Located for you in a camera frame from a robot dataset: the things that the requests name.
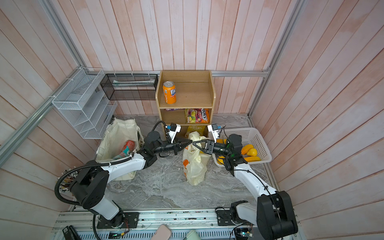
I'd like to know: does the orange Fanta can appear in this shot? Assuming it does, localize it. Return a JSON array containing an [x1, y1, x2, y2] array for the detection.
[[163, 81, 177, 105]]

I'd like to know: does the red cola can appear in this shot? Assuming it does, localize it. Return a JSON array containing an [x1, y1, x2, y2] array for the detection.
[[121, 140, 136, 156]]

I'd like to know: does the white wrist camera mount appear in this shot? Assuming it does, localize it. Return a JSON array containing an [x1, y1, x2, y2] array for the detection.
[[207, 124, 222, 143]]

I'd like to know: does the cream canvas tote bag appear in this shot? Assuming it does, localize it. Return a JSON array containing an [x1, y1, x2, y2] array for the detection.
[[96, 119, 145, 183]]

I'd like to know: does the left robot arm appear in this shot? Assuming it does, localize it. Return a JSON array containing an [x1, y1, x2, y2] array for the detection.
[[54, 123, 193, 228]]

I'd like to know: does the colourful candy packet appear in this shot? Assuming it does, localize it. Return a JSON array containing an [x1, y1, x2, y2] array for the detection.
[[185, 109, 202, 124]]

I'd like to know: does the black mesh basket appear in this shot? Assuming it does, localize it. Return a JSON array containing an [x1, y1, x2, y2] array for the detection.
[[101, 74, 158, 101]]

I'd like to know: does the orange mango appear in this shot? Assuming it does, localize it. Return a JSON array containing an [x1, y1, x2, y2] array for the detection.
[[241, 144, 254, 155]]

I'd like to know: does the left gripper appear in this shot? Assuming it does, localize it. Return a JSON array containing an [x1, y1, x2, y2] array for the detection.
[[153, 135, 192, 155]]

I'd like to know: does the yellow chips packet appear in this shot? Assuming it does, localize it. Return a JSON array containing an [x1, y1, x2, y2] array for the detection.
[[185, 126, 206, 138]]

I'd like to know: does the pink phone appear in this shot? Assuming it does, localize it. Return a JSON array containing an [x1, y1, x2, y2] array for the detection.
[[151, 225, 172, 240]]

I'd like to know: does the white plastic fruit basket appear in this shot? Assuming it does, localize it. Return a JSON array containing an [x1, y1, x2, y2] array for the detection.
[[208, 126, 272, 165]]

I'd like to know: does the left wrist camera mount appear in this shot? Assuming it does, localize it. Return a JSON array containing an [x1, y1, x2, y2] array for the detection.
[[166, 123, 181, 144]]

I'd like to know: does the orange snack packet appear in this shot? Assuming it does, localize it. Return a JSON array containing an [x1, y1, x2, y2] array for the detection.
[[196, 109, 210, 124]]

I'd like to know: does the wooden two-tier shelf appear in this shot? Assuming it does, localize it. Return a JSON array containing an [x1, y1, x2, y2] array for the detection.
[[156, 70, 216, 138]]

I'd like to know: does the yellow mango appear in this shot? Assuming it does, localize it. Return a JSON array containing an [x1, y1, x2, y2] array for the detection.
[[245, 156, 261, 163]]

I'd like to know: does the red pencil cup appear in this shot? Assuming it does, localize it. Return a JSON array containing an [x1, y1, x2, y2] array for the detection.
[[55, 169, 78, 194]]

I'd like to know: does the teal snack packet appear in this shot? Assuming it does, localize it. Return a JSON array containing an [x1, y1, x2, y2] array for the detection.
[[113, 152, 130, 160]]

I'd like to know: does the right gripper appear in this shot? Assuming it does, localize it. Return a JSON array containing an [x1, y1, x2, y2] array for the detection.
[[194, 139, 232, 159]]

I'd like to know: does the orange print plastic bag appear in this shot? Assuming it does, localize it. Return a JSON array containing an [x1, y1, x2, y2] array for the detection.
[[183, 144, 212, 186]]

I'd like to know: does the yellow lemon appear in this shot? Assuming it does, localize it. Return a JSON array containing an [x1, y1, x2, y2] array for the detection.
[[247, 148, 258, 157]]

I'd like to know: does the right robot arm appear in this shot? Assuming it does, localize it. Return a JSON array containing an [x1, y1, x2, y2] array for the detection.
[[193, 134, 298, 240]]

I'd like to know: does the white wire mesh rack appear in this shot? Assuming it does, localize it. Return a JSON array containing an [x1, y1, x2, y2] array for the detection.
[[52, 68, 117, 140]]

